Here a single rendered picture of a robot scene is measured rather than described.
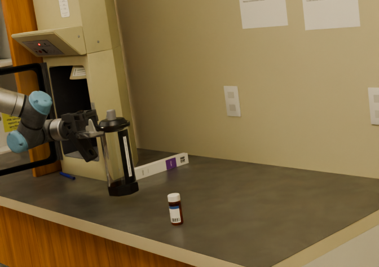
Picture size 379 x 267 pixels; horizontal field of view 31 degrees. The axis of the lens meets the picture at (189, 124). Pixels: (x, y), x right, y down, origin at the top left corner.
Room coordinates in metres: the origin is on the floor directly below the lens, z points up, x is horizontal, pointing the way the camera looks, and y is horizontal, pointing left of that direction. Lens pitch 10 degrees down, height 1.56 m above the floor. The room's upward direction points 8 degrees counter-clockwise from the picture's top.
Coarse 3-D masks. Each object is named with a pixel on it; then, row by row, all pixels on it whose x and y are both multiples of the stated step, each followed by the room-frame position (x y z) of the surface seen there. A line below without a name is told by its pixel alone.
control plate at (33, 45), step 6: (24, 42) 2.57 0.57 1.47; (30, 42) 2.54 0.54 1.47; (36, 42) 2.51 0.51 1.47; (42, 42) 2.48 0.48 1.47; (48, 42) 2.45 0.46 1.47; (30, 48) 2.59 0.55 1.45; (36, 48) 2.56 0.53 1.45; (42, 48) 2.53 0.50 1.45; (48, 48) 2.50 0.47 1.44; (54, 48) 2.47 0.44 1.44; (42, 54) 2.59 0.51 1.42; (48, 54) 2.56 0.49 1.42; (54, 54) 2.52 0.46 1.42
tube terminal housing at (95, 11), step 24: (48, 0) 2.58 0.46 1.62; (72, 0) 2.45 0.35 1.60; (96, 0) 2.47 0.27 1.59; (48, 24) 2.60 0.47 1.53; (72, 24) 2.47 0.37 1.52; (96, 24) 2.46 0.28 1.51; (96, 48) 2.45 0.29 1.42; (120, 48) 2.66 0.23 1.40; (96, 72) 2.44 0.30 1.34; (120, 72) 2.58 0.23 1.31; (96, 96) 2.43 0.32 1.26; (120, 96) 2.51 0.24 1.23; (72, 168) 2.60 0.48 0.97; (96, 168) 2.47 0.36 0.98
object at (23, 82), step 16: (0, 80) 2.56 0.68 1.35; (16, 80) 2.59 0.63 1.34; (32, 80) 2.62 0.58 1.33; (0, 112) 2.55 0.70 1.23; (0, 128) 2.54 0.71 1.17; (16, 128) 2.57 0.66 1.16; (0, 144) 2.54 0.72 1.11; (48, 144) 2.63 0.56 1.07; (0, 160) 2.53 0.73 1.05; (16, 160) 2.56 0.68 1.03; (32, 160) 2.59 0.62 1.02; (0, 176) 2.53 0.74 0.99
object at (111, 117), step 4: (108, 112) 2.12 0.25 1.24; (112, 112) 2.12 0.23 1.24; (108, 116) 2.12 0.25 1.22; (112, 116) 2.12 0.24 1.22; (104, 120) 2.13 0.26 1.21; (108, 120) 2.12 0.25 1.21; (112, 120) 2.11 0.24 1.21; (116, 120) 2.10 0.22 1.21; (120, 120) 2.10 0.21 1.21; (124, 120) 2.12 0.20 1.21; (100, 124) 2.11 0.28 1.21; (104, 124) 2.09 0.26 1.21; (108, 124) 2.09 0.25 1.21; (112, 124) 2.09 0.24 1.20; (116, 124) 2.09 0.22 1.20
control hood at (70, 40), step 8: (24, 32) 2.62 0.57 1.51; (32, 32) 2.47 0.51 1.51; (40, 32) 2.42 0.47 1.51; (48, 32) 2.38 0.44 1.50; (56, 32) 2.35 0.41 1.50; (64, 32) 2.37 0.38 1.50; (72, 32) 2.39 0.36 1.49; (80, 32) 2.41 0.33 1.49; (16, 40) 2.59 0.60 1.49; (24, 40) 2.55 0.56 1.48; (32, 40) 2.51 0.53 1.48; (48, 40) 2.43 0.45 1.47; (56, 40) 2.40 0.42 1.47; (64, 40) 2.37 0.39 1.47; (72, 40) 2.39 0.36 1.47; (80, 40) 2.41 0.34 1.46; (64, 48) 2.42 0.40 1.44; (72, 48) 2.39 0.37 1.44; (80, 48) 2.41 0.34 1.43; (40, 56) 2.63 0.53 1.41
